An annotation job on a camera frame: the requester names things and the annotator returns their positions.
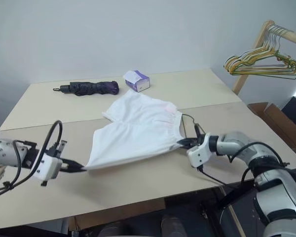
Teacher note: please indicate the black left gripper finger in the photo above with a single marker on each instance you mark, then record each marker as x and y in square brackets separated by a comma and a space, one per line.
[72, 163]
[72, 169]

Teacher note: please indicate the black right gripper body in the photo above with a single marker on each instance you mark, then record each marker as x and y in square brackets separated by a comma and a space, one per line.
[196, 142]

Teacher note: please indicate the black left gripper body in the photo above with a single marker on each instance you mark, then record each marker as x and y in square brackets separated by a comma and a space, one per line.
[56, 151]

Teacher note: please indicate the white t-shirt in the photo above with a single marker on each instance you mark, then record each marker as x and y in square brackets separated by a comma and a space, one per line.
[138, 133]

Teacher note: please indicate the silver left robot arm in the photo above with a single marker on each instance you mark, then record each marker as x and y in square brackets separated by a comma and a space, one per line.
[5, 151]

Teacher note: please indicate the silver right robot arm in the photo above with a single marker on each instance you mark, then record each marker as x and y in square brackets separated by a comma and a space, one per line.
[276, 195]

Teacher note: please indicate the folded black purple umbrella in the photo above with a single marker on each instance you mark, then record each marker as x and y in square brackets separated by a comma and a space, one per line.
[88, 87]

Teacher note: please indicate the dark rounded shape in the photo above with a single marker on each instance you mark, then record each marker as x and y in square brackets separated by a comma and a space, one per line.
[172, 225]
[113, 229]

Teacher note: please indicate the purple tissue box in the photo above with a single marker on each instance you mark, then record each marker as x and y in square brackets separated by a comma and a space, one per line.
[140, 82]

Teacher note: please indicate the brown cardboard box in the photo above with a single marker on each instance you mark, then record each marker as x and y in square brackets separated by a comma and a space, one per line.
[273, 116]

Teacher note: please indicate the light wooden slat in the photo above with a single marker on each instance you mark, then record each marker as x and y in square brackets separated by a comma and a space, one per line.
[236, 222]

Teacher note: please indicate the bunch of clothes hangers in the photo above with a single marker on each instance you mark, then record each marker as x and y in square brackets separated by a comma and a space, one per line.
[264, 76]

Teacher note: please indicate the wooden clothes rack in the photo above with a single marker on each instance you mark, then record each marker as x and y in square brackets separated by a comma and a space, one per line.
[294, 35]

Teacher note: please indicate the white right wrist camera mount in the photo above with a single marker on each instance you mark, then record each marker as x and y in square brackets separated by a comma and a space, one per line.
[198, 154]

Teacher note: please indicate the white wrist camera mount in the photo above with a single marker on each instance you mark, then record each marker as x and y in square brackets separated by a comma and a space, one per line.
[47, 168]
[198, 154]

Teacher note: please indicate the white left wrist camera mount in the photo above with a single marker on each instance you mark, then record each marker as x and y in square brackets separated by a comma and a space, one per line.
[47, 168]

